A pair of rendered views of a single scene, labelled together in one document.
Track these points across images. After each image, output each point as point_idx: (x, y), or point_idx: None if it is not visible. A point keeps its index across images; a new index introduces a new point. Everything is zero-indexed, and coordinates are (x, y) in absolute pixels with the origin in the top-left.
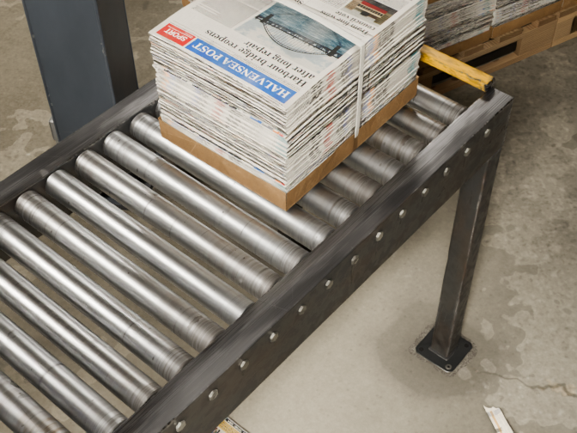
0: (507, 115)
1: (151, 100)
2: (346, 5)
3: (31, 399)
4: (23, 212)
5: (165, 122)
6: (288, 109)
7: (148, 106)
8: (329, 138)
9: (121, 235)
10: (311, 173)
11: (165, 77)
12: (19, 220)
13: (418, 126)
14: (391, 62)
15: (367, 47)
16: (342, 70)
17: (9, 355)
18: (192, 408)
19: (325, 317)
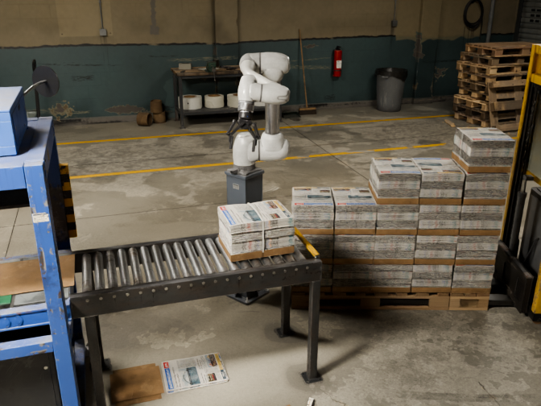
0: (320, 267)
1: None
2: (270, 213)
3: (141, 273)
4: (173, 246)
5: (219, 236)
6: (231, 226)
7: None
8: (250, 246)
9: (189, 255)
10: (241, 254)
11: (220, 221)
12: (173, 250)
13: (287, 259)
14: (278, 234)
15: (265, 222)
16: (253, 225)
17: (144, 265)
18: (171, 286)
19: (227, 293)
